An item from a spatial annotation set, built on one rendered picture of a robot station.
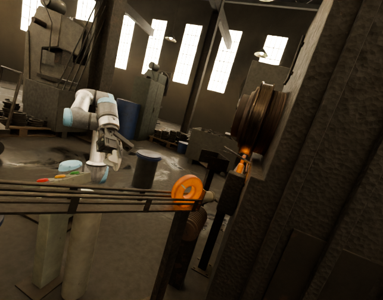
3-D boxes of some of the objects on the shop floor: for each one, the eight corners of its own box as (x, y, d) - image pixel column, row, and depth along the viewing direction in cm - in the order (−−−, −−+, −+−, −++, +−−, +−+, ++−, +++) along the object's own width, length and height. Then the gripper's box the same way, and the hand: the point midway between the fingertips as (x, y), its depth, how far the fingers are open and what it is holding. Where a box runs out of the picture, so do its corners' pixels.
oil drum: (139, 139, 478) (147, 105, 460) (124, 140, 422) (131, 102, 405) (121, 133, 495) (128, 99, 477) (104, 133, 439) (111, 96, 421)
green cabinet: (123, 136, 465) (134, 75, 435) (139, 134, 530) (150, 82, 500) (138, 141, 451) (152, 79, 421) (153, 140, 517) (166, 86, 487)
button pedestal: (77, 271, 107) (95, 174, 95) (30, 308, 85) (44, 188, 72) (58, 257, 112) (72, 163, 99) (8, 290, 89) (18, 173, 77)
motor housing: (187, 278, 122) (211, 208, 112) (173, 308, 102) (201, 225, 91) (170, 268, 126) (191, 199, 115) (153, 296, 105) (177, 215, 95)
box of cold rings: (81, 125, 451) (87, 90, 433) (110, 136, 421) (117, 99, 404) (20, 123, 337) (24, 74, 319) (53, 138, 307) (60, 86, 290)
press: (128, 116, 879) (140, 57, 825) (145, 118, 981) (156, 66, 927) (149, 124, 819) (163, 61, 765) (165, 125, 921) (178, 70, 866)
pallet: (196, 150, 541) (200, 136, 533) (189, 155, 464) (193, 138, 455) (159, 138, 566) (163, 124, 557) (147, 140, 488) (150, 124, 479)
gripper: (93, 131, 85) (96, 174, 77) (104, 121, 81) (108, 165, 73) (111, 135, 92) (115, 175, 84) (121, 126, 88) (127, 167, 79)
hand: (117, 168), depth 81 cm, fingers closed
